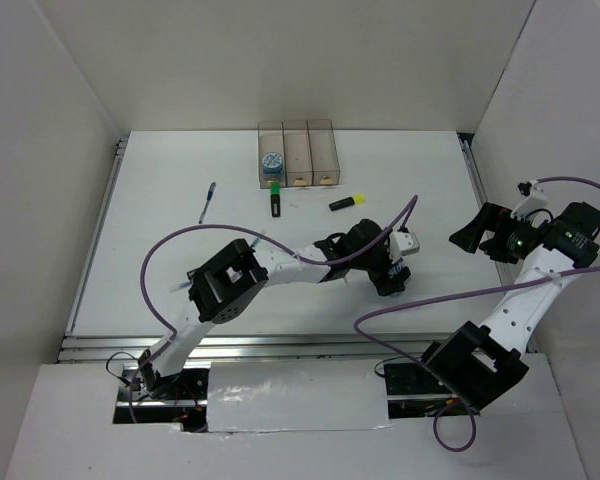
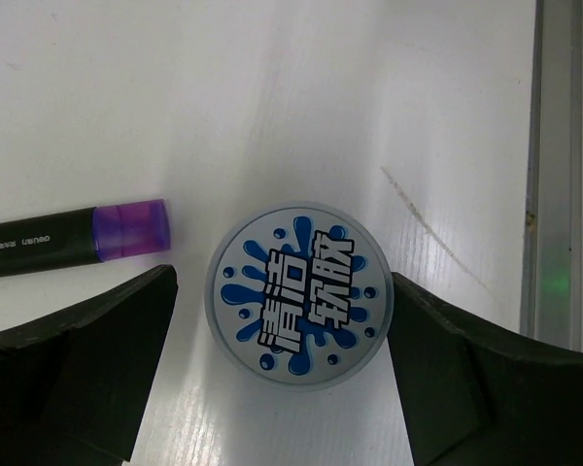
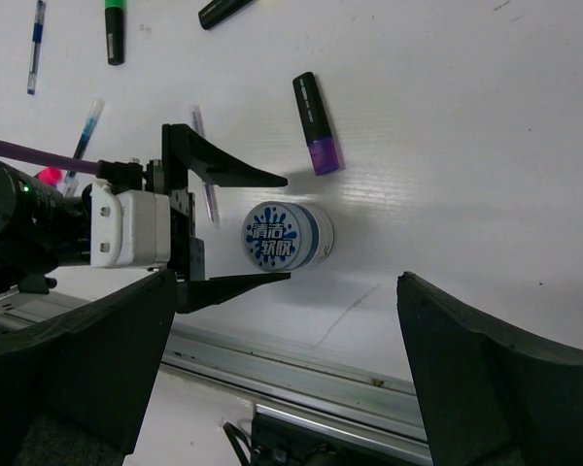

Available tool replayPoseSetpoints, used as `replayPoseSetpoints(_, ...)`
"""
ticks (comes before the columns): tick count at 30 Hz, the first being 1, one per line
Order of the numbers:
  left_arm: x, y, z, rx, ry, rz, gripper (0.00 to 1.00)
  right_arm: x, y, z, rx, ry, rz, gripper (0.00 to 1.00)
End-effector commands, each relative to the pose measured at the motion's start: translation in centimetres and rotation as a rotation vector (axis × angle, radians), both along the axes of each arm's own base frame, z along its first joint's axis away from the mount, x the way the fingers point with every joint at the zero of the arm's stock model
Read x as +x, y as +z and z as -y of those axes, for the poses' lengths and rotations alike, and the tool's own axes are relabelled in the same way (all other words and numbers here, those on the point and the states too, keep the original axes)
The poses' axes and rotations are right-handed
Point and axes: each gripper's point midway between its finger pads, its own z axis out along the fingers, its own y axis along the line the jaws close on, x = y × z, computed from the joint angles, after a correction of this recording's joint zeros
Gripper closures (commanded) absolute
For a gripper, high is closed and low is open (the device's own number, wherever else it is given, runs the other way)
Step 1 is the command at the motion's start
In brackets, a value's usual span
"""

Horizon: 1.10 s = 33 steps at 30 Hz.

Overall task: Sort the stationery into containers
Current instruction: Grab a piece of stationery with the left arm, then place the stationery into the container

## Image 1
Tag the green capped black highlighter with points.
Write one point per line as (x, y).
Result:
(275, 199)

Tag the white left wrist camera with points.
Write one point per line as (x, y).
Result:
(402, 244)

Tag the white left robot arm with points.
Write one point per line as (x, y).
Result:
(222, 288)

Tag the yellow capped black highlighter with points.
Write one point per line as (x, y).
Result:
(347, 202)

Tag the clear storage bin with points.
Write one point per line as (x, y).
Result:
(324, 157)
(270, 138)
(298, 166)

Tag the blue ballpoint pen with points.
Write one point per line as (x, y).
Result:
(208, 199)

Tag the left clear storage bin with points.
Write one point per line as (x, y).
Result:
(270, 138)

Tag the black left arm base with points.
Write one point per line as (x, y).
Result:
(183, 404)

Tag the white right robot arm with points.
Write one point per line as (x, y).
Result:
(480, 362)

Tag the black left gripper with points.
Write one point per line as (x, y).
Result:
(394, 283)

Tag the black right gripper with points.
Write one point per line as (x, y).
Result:
(491, 217)

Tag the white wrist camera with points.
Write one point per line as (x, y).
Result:
(533, 200)
(402, 244)

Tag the right clear storage bin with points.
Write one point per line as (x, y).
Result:
(324, 157)

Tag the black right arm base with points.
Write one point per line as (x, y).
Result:
(413, 392)

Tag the middle clear storage bin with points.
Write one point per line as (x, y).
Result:
(298, 166)

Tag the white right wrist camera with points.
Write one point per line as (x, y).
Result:
(533, 200)

